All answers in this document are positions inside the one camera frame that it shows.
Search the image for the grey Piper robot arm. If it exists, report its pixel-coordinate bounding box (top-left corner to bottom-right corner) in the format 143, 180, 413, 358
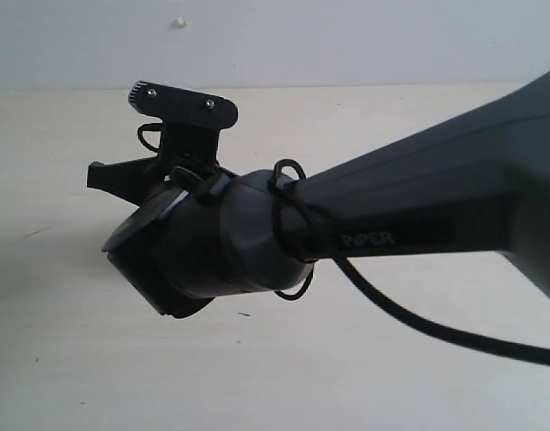
87, 71, 550, 319

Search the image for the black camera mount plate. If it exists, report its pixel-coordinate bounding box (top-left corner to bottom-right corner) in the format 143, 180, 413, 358
128, 81, 239, 165

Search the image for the white blob on wall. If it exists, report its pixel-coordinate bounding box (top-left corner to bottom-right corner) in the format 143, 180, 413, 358
172, 18, 188, 29

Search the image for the black cable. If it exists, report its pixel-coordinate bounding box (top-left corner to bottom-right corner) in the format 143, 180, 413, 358
135, 121, 550, 367

